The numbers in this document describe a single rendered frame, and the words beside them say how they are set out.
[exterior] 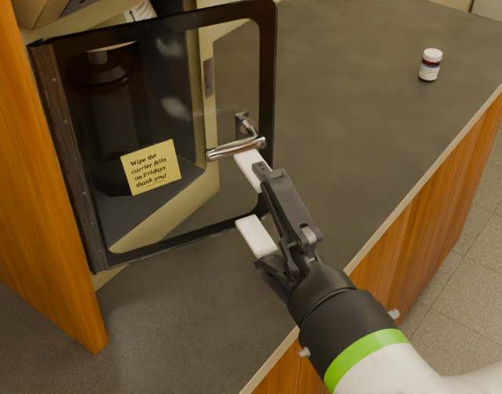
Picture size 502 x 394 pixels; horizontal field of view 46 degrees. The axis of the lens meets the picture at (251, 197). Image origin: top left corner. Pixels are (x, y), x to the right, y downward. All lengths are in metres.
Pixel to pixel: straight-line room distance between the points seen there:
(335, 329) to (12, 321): 0.59
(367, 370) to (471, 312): 1.71
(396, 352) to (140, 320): 0.50
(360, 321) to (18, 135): 0.39
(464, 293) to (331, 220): 1.26
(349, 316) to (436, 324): 1.61
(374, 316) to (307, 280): 0.08
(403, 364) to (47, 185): 0.42
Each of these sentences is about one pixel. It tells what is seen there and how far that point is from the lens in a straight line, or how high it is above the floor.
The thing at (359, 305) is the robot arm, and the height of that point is 1.25.
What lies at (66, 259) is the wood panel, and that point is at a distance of 0.78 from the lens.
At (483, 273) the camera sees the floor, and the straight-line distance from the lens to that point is 2.39.
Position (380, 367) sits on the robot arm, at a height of 1.25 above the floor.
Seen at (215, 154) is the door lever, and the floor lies 1.20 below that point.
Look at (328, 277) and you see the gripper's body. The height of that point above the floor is 1.24.
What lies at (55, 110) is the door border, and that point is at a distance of 0.77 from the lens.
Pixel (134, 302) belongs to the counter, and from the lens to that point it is 0.98.
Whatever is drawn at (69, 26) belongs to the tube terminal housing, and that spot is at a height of 1.38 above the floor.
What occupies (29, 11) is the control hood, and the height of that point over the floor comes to 1.44.
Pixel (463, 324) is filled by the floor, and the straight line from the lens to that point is 2.21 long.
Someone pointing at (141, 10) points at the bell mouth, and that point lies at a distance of 0.88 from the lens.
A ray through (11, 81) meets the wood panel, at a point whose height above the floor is 1.41.
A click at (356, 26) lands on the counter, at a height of 0.94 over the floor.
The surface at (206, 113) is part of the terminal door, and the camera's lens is 0.83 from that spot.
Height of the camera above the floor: 1.71
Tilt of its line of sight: 43 degrees down
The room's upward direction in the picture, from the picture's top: straight up
